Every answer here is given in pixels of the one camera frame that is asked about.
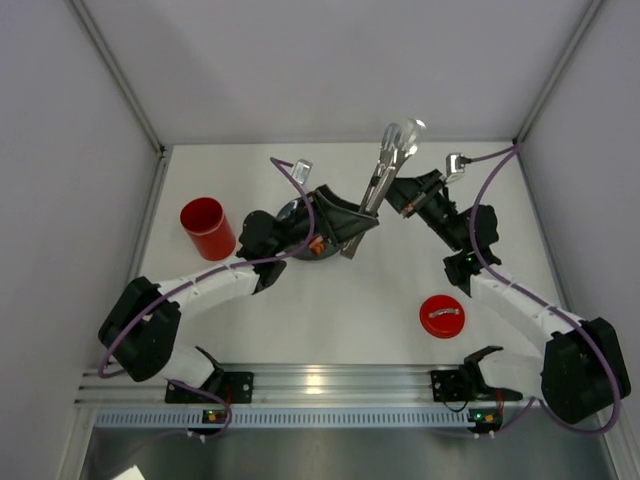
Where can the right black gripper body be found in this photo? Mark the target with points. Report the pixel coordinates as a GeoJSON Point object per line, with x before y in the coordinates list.
{"type": "Point", "coordinates": [417, 192]}

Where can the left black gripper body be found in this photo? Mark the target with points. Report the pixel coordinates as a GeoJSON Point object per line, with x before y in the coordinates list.
{"type": "Point", "coordinates": [321, 212]}

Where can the red sausage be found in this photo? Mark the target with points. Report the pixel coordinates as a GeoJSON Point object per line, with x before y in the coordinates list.
{"type": "Point", "coordinates": [317, 247]}

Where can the metal serving tongs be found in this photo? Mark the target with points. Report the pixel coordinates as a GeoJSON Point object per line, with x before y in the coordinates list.
{"type": "Point", "coordinates": [399, 143]}

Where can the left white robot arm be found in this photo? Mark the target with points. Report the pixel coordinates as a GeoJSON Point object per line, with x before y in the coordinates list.
{"type": "Point", "coordinates": [141, 329]}

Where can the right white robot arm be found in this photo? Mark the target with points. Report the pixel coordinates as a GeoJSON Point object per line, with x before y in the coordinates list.
{"type": "Point", "coordinates": [578, 368]}

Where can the blue ceramic plate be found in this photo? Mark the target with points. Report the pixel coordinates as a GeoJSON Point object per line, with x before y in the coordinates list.
{"type": "Point", "coordinates": [307, 254]}

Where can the red cylindrical container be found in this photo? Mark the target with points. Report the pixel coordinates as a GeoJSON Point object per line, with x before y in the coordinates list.
{"type": "Point", "coordinates": [206, 223]}

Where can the red round lid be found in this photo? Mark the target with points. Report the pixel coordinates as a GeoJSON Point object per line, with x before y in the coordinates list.
{"type": "Point", "coordinates": [442, 316]}

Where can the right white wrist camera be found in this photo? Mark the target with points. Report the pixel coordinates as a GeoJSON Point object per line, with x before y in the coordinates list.
{"type": "Point", "coordinates": [455, 165]}

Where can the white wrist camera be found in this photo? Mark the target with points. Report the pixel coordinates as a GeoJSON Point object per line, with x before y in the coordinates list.
{"type": "Point", "coordinates": [301, 170]}
{"type": "Point", "coordinates": [455, 165]}

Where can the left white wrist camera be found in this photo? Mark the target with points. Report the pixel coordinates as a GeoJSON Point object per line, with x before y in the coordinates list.
{"type": "Point", "coordinates": [301, 170]}

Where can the aluminium mounting rail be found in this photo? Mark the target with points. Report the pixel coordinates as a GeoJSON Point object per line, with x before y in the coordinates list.
{"type": "Point", "coordinates": [286, 385]}

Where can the left black base bracket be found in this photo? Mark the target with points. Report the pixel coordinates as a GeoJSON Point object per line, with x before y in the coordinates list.
{"type": "Point", "coordinates": [231, 387]}

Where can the black base bracket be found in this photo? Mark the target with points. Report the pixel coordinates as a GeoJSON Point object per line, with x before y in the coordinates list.
{"type": "Point", "coordinates": [231, 387]}
{"type": "Point", "coordinates": [450, 386]}

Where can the right black base bracket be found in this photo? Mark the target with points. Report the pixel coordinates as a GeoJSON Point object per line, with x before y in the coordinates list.
{"type": "Point", "coordinates": [450, 386]}

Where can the grey slotted cable duct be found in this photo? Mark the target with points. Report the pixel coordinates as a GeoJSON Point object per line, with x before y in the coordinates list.
{"type": "Point", "coordinates": [271, 417]}

